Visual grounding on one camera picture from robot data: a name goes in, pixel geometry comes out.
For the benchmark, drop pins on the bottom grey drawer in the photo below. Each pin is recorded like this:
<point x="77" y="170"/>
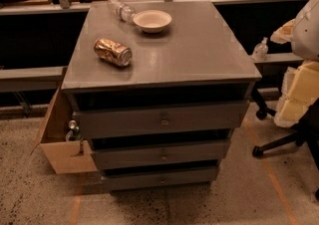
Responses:
<point x="161" y="178"/>

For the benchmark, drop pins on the white bowl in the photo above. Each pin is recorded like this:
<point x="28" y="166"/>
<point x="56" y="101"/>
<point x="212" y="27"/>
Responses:
<point x="152" y="21"/>

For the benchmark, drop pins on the cardboard box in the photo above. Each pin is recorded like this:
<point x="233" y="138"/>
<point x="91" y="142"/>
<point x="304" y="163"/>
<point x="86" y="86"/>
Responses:
<point x="65" y="156"/>

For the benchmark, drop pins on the cans in cardboard box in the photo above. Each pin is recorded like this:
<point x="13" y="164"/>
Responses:
<point x="74" y="132"/>

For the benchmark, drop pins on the yellow foam block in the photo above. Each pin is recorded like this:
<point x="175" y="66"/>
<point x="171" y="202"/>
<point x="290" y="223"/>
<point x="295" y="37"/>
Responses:
<point x="300" y="90"/>

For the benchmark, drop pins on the grey drawer cabinet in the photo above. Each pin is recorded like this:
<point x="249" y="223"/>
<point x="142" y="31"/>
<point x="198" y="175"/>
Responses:
<point x="195" y="60"/>

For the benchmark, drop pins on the grey drawer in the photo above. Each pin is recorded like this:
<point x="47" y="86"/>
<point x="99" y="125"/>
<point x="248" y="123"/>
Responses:
<point x="161" y="178"/>
<point x="166" y="119"/>
<point x="169" y="153"/>

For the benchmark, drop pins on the small sanitizer bottle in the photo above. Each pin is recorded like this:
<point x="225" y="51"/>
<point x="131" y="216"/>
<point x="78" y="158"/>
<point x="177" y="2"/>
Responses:
<point x="260" y="50"/>

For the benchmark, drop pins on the grey metal rail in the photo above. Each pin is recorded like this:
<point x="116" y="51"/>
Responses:
<point x="31" y="79"/>

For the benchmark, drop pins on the orange soda can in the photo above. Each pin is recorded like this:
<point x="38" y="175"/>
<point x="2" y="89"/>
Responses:
<point x="113" y="52"/>

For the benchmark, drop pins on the clear plastic water bottle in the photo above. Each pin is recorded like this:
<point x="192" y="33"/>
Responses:
<point x="122" y="10"/>

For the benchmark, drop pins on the top grey drawer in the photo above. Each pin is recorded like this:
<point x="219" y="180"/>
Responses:
<point x="166" y="119"/>

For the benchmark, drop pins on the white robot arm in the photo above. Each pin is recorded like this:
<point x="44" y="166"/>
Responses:
<point x="305" y="34"/>

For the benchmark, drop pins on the middle grey drawer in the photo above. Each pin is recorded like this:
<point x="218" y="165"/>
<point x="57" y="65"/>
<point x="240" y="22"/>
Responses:
<point x="169" y="153"/>

